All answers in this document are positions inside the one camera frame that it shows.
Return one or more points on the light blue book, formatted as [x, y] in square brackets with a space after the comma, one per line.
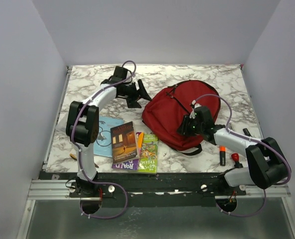
[102, 145]

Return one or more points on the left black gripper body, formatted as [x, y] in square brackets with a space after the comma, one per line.
[130, 91]

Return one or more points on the purple Roald Dahl book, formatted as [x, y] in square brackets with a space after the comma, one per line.
[131, 165]

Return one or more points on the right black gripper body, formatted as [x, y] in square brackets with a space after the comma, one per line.
[190, 127]

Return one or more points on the green Treehouse book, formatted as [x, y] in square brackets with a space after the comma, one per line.
[148, 154]

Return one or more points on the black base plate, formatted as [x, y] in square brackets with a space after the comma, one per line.
[113, 188]

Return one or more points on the dark brown paperback book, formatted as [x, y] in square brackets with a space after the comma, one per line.
[123, 143]

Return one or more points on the purple black highlighter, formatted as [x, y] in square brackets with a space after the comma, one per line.
[246, 132]

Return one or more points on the yellow handled pliers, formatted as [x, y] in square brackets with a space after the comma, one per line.
[75, 158]

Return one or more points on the orange black highlighter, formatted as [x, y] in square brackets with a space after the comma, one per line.
[222, 155]

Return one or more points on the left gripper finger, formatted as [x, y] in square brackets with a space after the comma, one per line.
[142, 91]
[133, 104]

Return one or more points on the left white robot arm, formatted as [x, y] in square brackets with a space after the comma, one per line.
[83, 117]

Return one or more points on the red round stamp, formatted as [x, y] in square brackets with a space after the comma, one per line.
[235, 158]

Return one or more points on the aluminium mounting rail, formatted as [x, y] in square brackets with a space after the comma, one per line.
[56, 190]

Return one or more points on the red backpack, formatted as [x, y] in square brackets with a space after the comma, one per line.
[167, 111]

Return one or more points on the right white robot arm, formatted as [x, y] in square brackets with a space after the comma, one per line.
[266, 164]

